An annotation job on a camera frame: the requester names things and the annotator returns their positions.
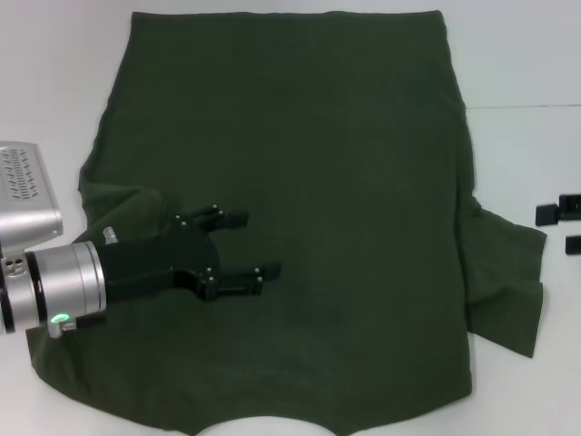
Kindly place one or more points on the dark green shirt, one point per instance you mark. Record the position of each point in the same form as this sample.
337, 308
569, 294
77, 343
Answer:
318, 159

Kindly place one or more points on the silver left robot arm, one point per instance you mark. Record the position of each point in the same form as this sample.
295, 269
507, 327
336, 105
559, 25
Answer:
68, 281

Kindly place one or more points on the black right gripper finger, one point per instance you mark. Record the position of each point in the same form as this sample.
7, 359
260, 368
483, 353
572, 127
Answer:
574, 245
547, 215

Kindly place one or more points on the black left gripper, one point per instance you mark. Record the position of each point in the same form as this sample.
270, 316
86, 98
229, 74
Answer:
159, 263

